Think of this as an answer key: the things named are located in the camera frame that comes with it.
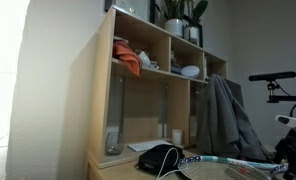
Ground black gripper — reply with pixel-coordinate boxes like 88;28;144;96
272;128;296;180

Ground white keyboard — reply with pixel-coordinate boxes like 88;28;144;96
127;139;173;153

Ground white blue teal tennis racket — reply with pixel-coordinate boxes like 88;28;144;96
177;155;289;180

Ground black bar camera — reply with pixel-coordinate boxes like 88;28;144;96
248;71;296;82

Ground grey cloth blanket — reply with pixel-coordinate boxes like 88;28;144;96
195;73;271;163

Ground tall clear glass vase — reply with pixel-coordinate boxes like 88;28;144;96
106;74;126;134

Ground black framed picture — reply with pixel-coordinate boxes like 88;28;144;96
104;0;156;24

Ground white grey wrist camera box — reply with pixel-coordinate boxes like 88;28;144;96
275;114;296;129

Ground orange towel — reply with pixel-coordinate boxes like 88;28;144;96
112;39;143;77

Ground dark grey chair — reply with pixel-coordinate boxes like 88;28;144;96
226;79;246;111

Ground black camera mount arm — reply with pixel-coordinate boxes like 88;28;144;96
266;81;296;118

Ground white candle glass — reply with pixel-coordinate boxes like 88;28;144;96
171;128;183;146

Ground light wooden shelf unit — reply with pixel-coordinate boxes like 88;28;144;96
87;4;229;169

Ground white round bowl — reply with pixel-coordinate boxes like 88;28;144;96
180;64;201;79

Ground small white plant pot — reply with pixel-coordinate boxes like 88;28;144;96
184;25;201;46

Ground large white plant pot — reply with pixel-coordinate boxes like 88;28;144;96
164;18;185;38

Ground white ceramic teapot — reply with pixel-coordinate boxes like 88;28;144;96
136;49;152;69

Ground green leafy plant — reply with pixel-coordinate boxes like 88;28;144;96
162;0;186;21
186;0;209;28

